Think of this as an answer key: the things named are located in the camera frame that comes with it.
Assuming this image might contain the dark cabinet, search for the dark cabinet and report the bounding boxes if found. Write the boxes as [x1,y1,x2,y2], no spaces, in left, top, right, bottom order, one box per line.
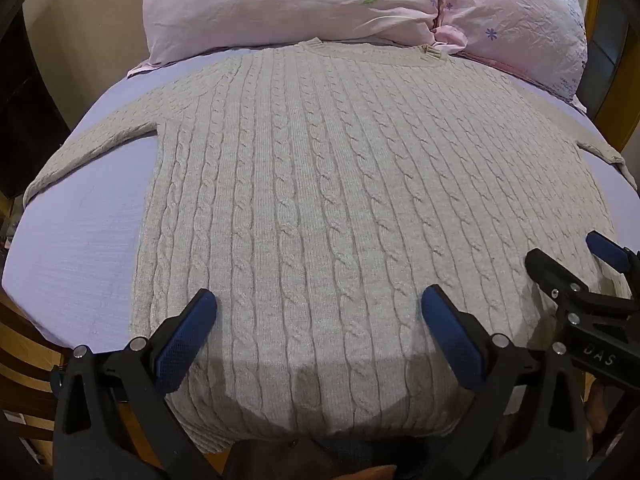
[0,10,71,201]

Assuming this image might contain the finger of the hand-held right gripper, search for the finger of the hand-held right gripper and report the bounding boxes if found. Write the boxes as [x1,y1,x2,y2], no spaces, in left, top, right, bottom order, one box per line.
[586,230,640,273]
[525,248,597,307]

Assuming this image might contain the lavender bed sheet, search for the lavender bed sheet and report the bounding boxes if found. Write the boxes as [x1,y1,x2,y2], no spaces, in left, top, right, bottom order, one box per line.
[0,44,640,356]

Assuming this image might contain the person's right hand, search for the person's right hand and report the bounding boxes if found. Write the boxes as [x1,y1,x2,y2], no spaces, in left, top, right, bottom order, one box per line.
[584,379,617,437]

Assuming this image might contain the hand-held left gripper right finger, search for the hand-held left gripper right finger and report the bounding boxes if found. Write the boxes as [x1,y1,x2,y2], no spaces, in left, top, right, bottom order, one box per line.
[421,284,590,480]

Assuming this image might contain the beige cable knit sweater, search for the beige cable knit sweater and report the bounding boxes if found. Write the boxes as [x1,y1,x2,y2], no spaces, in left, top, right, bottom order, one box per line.
[22,37,639,456]

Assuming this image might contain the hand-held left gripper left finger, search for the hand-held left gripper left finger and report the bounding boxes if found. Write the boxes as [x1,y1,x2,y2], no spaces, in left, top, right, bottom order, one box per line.
[50,288,237,480]

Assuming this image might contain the pink floral pillow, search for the pink floral pillow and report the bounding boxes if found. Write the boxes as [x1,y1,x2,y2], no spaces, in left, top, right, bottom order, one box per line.
[432,0,589,112]
[127,0,444,79]

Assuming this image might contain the wooden headboard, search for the wooden headboard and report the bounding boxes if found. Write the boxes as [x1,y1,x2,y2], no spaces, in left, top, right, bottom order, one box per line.
[575,0,640,155]

